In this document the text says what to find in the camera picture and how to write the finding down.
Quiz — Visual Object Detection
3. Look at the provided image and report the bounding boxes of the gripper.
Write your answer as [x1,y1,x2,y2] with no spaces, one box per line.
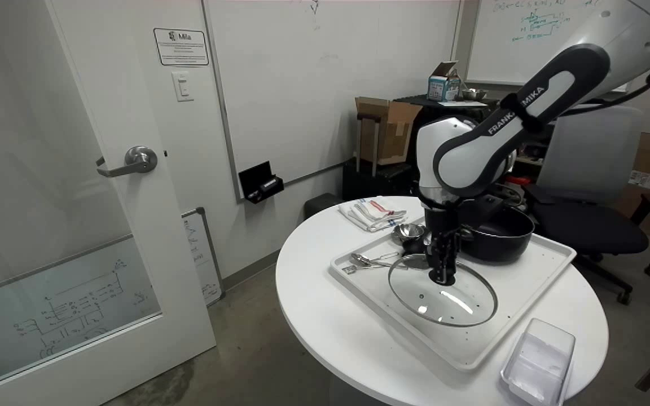
[424,204,463,285]

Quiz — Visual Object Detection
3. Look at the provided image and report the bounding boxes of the glass pot lid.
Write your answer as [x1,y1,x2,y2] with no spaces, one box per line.
[388,253,499,328]

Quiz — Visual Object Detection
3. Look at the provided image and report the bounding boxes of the black pot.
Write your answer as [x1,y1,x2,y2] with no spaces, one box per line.
[459,204,535,264]

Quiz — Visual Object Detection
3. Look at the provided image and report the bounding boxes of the small metal bowl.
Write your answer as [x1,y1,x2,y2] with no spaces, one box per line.
[392,223,427,244]

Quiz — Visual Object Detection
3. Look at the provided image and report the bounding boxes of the white tray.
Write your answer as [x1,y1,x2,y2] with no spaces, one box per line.
[330,217,577,372]

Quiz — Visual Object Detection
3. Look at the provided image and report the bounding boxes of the metal spoon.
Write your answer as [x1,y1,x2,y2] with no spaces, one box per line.
[350,253,400,267]

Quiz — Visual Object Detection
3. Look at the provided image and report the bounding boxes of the folded white towel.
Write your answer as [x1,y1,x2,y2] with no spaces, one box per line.
[338,197,408,233]

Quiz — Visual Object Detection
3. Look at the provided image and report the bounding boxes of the black stool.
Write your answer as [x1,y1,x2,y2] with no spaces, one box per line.
[304,193,344,220]

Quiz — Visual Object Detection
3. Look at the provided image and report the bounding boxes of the open cardboard box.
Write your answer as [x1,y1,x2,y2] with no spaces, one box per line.
[354,96,423,166]

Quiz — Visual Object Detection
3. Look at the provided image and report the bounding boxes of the clear plastic container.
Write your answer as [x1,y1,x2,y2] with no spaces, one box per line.
[499,318,577,406]

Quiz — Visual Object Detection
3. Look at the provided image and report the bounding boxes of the black office chair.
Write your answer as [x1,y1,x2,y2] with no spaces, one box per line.
[521,104,650,306]

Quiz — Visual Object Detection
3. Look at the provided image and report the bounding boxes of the blue and white carton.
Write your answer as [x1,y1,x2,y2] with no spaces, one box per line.
[427,60,462,103]

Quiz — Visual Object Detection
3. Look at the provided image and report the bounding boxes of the black marker holder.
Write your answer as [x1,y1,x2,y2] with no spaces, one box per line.
[238,161,285,204]

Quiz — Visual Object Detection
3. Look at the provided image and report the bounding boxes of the whiteboard with green writing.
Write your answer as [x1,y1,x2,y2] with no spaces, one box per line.
[465,0,631,92]

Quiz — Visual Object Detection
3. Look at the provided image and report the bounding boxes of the door with glass pane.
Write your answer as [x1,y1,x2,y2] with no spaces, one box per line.
[0,0,217,406]

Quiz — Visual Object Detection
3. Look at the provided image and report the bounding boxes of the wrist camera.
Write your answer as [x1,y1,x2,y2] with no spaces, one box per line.
[459,195,504,231]

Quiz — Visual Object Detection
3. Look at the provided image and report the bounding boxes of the large wall whiteboard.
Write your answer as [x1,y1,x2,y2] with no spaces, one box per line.
[201,0,464,202]

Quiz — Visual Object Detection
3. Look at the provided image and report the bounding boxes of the light switch plate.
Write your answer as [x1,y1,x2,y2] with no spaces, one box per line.
[172,70,195,103]

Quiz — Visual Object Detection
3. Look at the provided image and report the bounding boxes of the metal door handle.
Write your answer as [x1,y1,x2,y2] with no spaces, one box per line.
[96,145,159,179]

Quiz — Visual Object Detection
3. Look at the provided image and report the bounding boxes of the wall sign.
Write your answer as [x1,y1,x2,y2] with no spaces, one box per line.
[153,28,210,67]

